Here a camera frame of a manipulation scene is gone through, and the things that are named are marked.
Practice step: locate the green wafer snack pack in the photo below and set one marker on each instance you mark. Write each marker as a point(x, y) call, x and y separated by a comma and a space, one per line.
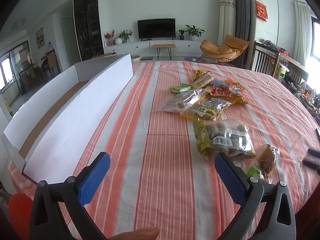
point(181, 88)

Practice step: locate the clear bag brown snacks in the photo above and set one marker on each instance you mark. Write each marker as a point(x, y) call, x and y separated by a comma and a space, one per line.
point(183, 101)

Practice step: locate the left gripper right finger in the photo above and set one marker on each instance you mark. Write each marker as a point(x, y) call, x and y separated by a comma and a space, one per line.
point(278, 218)

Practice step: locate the small potted plant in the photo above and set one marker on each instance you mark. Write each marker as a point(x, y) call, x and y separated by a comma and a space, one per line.
point(181, 33)

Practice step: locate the grey curtain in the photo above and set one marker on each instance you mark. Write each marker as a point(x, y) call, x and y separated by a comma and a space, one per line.
point(245, 25)

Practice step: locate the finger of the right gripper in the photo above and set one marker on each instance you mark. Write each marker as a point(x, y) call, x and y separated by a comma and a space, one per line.
point(314, 152)
point(311, 165)

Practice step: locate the black display cabinet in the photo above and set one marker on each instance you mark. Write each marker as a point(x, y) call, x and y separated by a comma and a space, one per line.
point(87, 28)

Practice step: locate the white cardboard box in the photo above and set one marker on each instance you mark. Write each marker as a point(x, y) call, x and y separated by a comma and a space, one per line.
point(49, 133)

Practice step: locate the operator hand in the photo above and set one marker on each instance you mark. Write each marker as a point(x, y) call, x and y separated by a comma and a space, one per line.
point(148, 233)

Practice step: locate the dark wooden dining chair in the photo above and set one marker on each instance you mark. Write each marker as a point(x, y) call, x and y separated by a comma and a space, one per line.
point(265, 59)

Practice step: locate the small brown snack packet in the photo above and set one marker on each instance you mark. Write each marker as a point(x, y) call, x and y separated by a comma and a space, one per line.
point(265, 164)

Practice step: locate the red wall hanging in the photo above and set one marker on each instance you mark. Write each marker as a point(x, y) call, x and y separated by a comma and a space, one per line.
point(261, 10)

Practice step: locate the white tv cabinet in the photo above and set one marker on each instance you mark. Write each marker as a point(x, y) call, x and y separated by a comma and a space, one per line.
point(145, 48)

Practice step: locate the small yellow snack bag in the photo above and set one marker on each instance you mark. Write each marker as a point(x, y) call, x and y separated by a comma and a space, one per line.
point(199, 73)

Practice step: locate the striped orange tablecloth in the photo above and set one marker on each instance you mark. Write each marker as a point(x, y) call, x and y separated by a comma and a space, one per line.
point(158, 178)

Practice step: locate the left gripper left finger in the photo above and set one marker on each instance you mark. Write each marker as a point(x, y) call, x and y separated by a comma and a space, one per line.
point(46, 219)

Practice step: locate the long cream biscuit pack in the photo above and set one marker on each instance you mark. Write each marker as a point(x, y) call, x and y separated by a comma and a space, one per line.
point(202, 81)

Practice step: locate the orange dried meat bag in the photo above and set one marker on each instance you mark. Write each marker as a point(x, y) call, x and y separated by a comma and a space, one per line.
point(229, 84)

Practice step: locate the red flower vase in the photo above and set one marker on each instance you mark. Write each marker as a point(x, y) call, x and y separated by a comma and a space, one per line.
point(109, 37)

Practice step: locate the orange lounge chair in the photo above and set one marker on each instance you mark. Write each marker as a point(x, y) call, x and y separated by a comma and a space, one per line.
point(232, 48)

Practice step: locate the white standing air conditioner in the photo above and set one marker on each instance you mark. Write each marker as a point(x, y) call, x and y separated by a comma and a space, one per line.
point(227, 19)

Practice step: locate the yellow peanut snack bag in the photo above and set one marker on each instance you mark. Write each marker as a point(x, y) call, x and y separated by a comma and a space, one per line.
point(209, 108)

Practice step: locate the green-yellow walnut snack bag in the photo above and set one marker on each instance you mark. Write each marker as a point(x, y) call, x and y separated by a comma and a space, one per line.
point(230, 137)

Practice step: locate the white round vase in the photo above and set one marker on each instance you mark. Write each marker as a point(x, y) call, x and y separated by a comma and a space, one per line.
point(118, 41)

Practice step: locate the wooden bench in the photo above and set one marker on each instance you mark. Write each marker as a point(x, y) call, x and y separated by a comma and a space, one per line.
point(169, 47)

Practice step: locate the large green potted plant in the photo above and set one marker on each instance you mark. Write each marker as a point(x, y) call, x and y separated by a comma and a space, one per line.
point(194, 32)

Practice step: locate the yellow red chicken feet bag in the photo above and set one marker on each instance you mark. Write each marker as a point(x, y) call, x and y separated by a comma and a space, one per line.
point(226, 94)

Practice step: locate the black flat television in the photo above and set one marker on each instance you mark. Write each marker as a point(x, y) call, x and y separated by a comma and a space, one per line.
point(156, 28)

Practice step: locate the framed wall painting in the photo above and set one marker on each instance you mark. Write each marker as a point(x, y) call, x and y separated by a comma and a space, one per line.
point(40, 41)

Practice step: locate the green plant by vase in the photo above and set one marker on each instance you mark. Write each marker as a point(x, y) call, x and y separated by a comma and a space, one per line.
point(125, 35)

